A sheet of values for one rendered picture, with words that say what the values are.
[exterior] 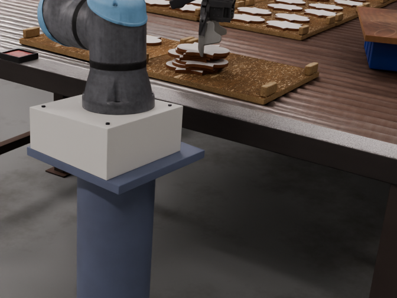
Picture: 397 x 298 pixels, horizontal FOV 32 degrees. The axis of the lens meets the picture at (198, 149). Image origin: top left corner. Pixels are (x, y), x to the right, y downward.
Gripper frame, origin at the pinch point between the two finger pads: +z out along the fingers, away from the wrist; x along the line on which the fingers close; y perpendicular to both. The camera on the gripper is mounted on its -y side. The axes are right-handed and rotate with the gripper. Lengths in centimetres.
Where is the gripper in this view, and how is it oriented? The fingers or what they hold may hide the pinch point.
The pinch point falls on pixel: (202, 49)
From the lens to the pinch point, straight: 186.1
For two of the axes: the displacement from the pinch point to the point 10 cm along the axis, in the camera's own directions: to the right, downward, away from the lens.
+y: 9.8, 1.3, -1.4
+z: -0.7, 9.3, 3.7
